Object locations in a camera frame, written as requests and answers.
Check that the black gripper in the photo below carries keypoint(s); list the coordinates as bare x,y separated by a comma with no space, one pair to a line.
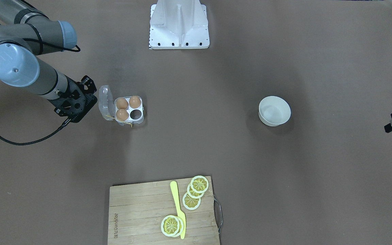
86,84

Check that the clear plastic egg box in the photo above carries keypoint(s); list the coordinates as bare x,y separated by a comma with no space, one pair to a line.
127,110

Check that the brown egg carried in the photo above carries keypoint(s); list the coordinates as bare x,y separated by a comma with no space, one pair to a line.
135,102

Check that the white bowl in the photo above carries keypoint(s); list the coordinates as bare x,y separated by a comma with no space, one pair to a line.
274,111

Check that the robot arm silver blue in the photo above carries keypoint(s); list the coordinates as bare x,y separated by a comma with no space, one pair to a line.
26,33

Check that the brown egg back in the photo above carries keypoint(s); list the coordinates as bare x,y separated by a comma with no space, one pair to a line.
121,115
121,104

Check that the wooden cutting board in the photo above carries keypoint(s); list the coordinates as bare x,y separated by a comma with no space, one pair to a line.
136,211

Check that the yellow plastic knife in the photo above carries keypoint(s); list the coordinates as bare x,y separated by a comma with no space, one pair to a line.
176,199

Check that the lemon slice single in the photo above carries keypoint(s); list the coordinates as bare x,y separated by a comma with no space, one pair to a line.
172,226

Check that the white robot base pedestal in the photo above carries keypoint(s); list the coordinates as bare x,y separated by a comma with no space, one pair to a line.
178,24

